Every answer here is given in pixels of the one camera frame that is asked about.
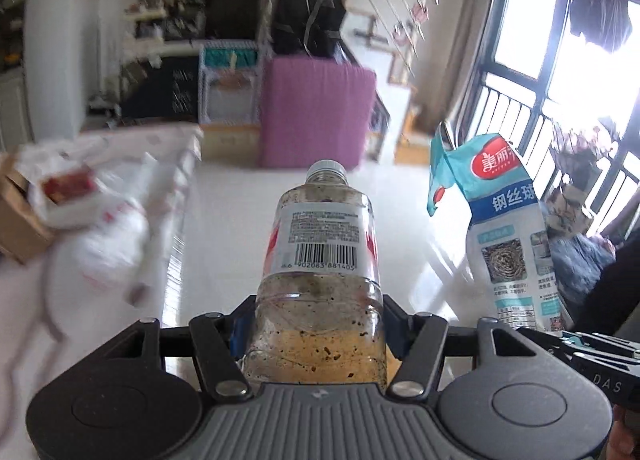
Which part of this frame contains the beige curtain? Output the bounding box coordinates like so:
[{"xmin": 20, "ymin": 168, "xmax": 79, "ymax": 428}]
[{"xmin": 447, "ymin": 0, "xmax": 502, "ymax": 133}]

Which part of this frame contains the pink flower bundle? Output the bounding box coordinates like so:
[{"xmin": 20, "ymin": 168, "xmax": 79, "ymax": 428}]
[{"xmin": 550, "ymin": 124, "xmax": 622, "ymax": 183}]

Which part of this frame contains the patterned paper bag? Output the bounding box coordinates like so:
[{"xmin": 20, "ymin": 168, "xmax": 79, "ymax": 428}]
[{"xmin": 542, "ymin": 184, "xmax": 597, "ymax": 237}]

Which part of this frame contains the blue white steel wool packet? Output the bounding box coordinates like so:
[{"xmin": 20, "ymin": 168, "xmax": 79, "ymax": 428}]
[{"xmin": 426, "ymin": 123, "xmax": 574, "ymax": 334}]

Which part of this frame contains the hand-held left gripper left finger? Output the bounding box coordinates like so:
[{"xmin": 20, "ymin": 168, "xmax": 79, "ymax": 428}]
[{"xmin": 101, "ymin": 295, "xmax": 258, "ymax": 402}]

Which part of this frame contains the low wooden cabinet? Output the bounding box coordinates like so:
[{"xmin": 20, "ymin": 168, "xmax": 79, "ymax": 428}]
[{"xmin": 201, "ymin": 123, "xmax": 262, "ymax": 161}]

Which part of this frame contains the silver foil table skirt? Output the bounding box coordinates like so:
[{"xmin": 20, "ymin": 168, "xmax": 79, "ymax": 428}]
[{"xmin": 132, "ymin": 135, "xmax": 204, "ymax": 302}]

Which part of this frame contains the brown cardboard box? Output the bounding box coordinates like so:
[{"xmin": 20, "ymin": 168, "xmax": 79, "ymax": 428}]
[{"xmin": 0, "ymin": 152, "xmax": 57, "ymax": 266}]

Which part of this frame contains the black chalkboard panel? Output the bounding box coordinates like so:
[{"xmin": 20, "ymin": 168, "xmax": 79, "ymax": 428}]
[{"xmin": 121, "ymin": 55, "xmax": 201, "ymax": 122}]

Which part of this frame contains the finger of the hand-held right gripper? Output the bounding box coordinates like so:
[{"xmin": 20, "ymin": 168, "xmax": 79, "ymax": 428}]
[{"xmin": 515, "ymin": 326, "xmax": 640, "ymax": 359}]

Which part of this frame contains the black hanging garment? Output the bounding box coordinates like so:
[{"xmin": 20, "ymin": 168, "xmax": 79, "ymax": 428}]
[{"xmin": 270, "ymin": 0, "xmax": 349, "ymax": 61}]

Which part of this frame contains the red brown carton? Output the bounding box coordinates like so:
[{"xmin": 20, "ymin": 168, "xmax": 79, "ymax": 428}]
[{"xmin": 41, "ymin": 167, "xmax": 97, "ymax": 204}]

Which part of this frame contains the blue fuzzy cloth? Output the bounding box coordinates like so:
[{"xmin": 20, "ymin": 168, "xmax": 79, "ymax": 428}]
[{"xmin": 547, "ymin": 231, "xmax": 617, "ymax": 307}]

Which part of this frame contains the clear plastic bottle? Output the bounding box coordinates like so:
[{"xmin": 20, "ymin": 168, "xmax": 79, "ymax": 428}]
[{"xmin": 240, "ymin": 159, "xmax": 389, "ymax": 387}]

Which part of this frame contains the black window railing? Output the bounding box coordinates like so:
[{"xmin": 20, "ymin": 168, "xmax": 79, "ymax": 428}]
[{"xmin": 472, "ymin": 71, "xmax": 640, "ymax": 243}]

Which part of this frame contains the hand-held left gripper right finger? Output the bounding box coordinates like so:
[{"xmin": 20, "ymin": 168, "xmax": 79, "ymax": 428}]
[{"xmin": 382, "ymin": 293, "xmax": 539, "ymax": 399}]

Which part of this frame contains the pink mattress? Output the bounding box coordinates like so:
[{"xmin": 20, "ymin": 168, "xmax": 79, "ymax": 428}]
[{"xmin": 259, "ymin": 55, "xmax": 377, "ymax": 171}]

